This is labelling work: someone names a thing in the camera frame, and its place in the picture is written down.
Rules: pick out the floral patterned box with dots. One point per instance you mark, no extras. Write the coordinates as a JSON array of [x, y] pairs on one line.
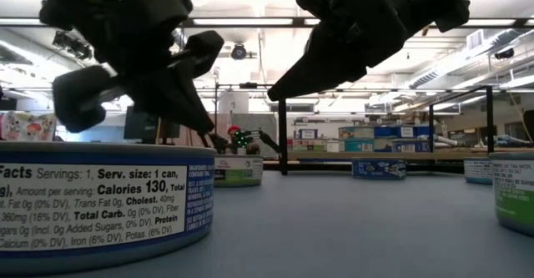
[[27, 125]]

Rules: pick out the teal yellowfin tuna can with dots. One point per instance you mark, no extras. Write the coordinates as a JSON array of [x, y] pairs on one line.
[[356, 132], [477, 170], [354, 146]]

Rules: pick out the black computer monitor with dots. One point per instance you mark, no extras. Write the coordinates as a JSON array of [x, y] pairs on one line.
[[139, 125]]

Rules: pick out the round black ceiling fixture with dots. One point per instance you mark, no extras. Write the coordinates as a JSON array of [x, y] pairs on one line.
[[238, 52]]

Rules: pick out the green label tuna can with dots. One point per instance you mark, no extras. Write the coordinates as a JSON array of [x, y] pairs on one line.
[[306, 145], [514, 194], [238, 171]]

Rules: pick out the blue table mat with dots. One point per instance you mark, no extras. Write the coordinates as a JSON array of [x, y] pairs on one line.
[[334, 228]]

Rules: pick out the wooden shelf board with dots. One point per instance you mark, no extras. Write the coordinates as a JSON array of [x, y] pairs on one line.
[[334, 156]]

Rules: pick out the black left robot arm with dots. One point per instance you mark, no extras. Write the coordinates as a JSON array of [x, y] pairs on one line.
[[71, 2]]

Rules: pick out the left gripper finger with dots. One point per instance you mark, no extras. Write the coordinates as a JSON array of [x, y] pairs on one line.
[[192, 94], [162, 98]]

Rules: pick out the dark blue label tuna can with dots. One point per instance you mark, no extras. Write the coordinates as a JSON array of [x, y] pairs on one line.
[[104, 207], [411, 145]]

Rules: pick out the black dome fixture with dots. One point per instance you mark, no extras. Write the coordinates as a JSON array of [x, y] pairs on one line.
[[505, 53]]

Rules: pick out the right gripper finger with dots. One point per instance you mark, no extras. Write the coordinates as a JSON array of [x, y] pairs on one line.
[[334, 71], [325, 44]]

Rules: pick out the white cabinet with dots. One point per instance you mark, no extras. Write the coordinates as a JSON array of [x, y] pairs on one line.
[[325, 132]]

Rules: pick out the person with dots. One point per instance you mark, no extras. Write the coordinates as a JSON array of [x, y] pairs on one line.
[[233, 135]]

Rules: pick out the black metal shelf frame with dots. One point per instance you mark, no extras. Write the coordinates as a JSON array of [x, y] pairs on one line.
[[283, 144]]

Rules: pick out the blue storage bins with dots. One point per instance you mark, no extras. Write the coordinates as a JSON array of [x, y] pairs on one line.
[[386, 132]]

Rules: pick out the silver ventilation duct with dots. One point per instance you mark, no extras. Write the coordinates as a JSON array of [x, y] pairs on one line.
[[434, 77]]

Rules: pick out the blue fish print can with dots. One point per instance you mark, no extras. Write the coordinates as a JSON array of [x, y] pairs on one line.
[[379, 168]]

